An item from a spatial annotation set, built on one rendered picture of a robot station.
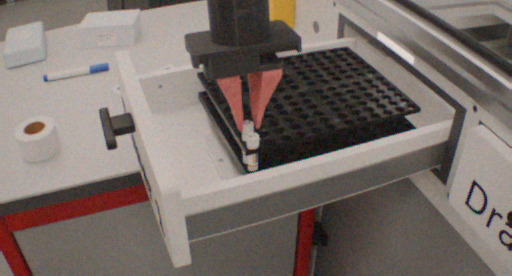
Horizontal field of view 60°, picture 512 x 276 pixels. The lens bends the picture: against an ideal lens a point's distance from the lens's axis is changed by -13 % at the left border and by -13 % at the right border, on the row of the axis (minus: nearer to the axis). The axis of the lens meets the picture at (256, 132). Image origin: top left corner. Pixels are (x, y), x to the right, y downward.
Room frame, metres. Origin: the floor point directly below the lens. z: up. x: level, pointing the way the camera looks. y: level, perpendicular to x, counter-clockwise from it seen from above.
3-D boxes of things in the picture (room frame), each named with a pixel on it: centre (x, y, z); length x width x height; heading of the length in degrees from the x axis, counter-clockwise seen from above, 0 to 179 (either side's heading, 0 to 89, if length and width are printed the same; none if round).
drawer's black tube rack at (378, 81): (0.52, -0.06, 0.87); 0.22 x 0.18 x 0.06; 112
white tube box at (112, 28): (0.99, 0.32, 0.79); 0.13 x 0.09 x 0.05; 92
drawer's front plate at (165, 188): (0.45, 0.13, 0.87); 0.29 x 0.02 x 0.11; 22
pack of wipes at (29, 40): (0.95, 0.53, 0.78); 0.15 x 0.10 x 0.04; 23
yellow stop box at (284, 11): (0.87, -0.03, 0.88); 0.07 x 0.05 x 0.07; 22
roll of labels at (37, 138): (0.58, 0.34, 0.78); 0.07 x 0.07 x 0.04
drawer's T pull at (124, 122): (0.44, 0.15, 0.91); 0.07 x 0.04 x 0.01; 22
